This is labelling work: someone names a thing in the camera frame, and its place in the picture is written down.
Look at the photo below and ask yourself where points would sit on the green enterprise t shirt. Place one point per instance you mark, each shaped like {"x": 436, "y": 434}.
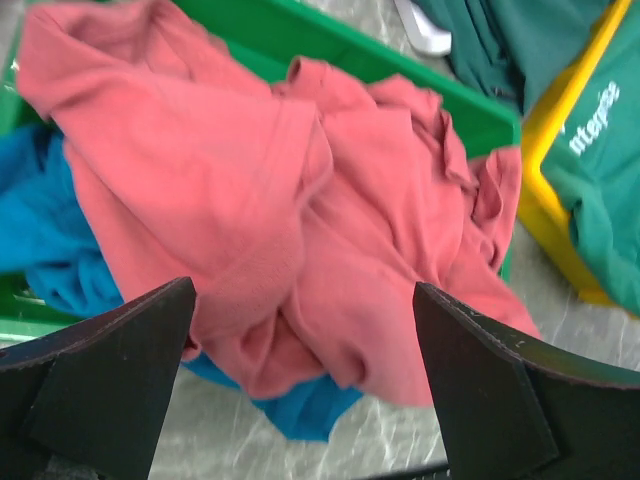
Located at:
{"x": 595, "y": 170}

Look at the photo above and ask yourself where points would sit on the green plastic tray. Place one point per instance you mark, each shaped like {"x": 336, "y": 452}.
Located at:
{"x": 265, "y": 36}

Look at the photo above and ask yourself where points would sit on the salmon red t shirt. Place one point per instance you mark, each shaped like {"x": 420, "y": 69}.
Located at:
{"x": 304, "y": 212}

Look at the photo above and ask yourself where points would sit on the dark green garment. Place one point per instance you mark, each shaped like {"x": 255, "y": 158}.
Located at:
{"x": 512, "y": 50}

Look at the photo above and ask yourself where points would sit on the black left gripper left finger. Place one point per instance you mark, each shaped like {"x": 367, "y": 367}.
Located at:
{"x": 95, "y": 393}

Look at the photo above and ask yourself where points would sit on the white clothes rack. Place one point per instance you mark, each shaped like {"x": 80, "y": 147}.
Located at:
{"x": 424, "y": 36}

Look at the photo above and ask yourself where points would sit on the yellow plastic tray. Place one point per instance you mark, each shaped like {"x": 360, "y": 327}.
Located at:
{"x": 541, "y": 209}

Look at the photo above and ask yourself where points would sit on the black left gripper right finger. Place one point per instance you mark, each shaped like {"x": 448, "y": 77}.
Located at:
{"x": 511, "y": 406}

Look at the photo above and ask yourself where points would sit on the blue t shirt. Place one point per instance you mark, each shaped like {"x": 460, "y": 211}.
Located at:
{"x": 46, "y": 237}

